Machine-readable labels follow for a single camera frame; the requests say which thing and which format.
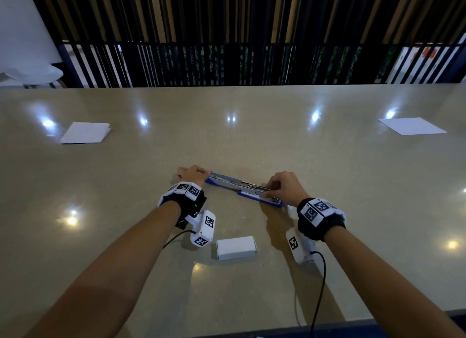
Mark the person's left hand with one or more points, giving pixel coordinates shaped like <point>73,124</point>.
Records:
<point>192,174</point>

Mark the person's right hand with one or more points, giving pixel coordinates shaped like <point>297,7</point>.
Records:
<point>288,189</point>

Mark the person's left fingers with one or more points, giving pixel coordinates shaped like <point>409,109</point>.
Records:
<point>202,172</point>

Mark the person's right fingers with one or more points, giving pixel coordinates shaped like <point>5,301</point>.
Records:
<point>271,188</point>

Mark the blue stapler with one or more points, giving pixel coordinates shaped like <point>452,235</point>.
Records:
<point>236,185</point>

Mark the person's left forearm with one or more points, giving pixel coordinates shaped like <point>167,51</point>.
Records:
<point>120,265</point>

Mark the person's right forearm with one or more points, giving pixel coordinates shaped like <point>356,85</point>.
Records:
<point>378,286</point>

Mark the small white box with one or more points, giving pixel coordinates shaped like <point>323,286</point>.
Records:
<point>236,248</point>

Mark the white paper stack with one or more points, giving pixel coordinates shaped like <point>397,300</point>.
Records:
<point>86,132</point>

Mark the black slatted screen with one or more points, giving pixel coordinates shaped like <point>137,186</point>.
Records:
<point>233,35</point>

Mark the white paper sheet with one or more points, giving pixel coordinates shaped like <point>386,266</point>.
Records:
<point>412,126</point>

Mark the white board with red print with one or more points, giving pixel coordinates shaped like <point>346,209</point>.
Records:
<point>418,62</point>

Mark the white covered furniture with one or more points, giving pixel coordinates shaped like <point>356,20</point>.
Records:
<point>25,39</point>

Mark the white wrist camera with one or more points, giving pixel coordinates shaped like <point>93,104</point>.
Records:
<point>299,246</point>
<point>204,229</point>

